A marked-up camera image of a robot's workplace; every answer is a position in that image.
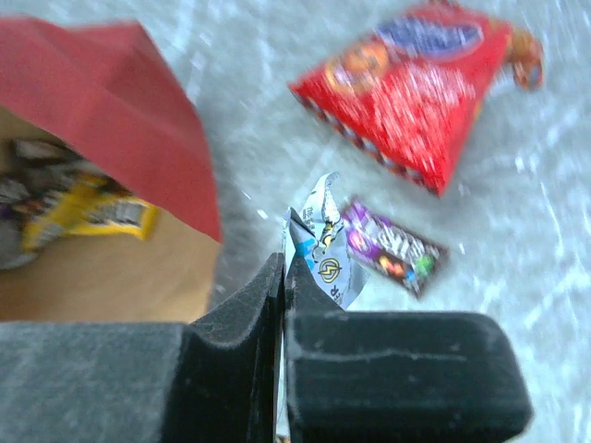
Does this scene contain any yellow m&m pack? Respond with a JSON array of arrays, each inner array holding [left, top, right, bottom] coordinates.
[[17, 171, 159, 251]]

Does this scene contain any red paper bag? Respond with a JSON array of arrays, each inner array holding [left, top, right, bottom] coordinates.
[[1, 16, 222, 322]]

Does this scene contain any silver grey snack wrapper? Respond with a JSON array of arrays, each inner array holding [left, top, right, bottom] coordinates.
[[0, 220, 34, 270]]

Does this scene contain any white blue snack wrapper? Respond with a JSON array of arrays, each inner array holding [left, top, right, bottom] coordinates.
[[283, 172, 368, 309]]

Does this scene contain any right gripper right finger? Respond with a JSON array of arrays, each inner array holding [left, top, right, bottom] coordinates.
[[284, 257, 533, 442]]

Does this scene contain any red candy bag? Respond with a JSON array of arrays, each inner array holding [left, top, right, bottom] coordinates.
[[289, 1, 543, 195]]

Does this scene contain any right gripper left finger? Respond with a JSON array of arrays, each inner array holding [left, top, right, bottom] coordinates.
[[1, 253, 284, 442]]

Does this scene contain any purple m&m pack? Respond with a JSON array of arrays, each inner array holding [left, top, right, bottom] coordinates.
[[341, 198, 450, 299]]

